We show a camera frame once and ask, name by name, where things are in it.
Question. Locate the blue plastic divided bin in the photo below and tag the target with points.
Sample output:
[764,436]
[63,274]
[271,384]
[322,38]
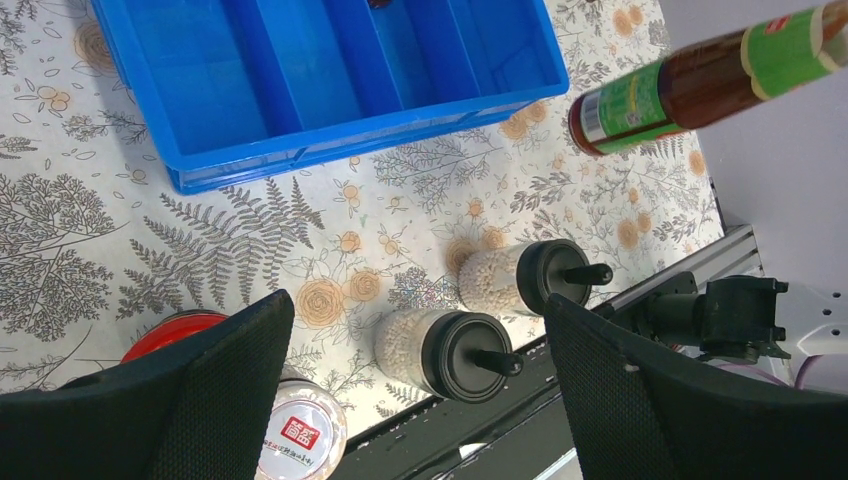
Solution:
[233,91]

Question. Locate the black cap shaker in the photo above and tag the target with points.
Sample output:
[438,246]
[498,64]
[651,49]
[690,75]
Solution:
[455,355]
[519,279]

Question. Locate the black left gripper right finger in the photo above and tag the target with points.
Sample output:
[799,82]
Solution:
[639,410]

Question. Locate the floral pattern table mat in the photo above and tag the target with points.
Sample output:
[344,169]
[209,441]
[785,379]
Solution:
[97,248]

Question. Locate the yellow cap sauce bottle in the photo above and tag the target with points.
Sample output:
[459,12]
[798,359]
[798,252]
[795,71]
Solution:
[711,80]
[378,4]

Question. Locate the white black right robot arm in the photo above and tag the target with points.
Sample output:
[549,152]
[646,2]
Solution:
[748,325]

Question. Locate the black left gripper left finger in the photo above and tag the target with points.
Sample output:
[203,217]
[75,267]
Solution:
[196,409]

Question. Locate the white lid sauce jar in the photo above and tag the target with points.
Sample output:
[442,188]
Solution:
[307,431]

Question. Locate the black cap shaker left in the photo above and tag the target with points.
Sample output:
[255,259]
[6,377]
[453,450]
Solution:
[455,355]

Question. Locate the red lid sauce jar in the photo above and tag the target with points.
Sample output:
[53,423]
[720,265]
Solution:
[172,329]

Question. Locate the black cap shaker right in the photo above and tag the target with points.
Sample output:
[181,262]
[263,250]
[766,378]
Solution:
[519,279]

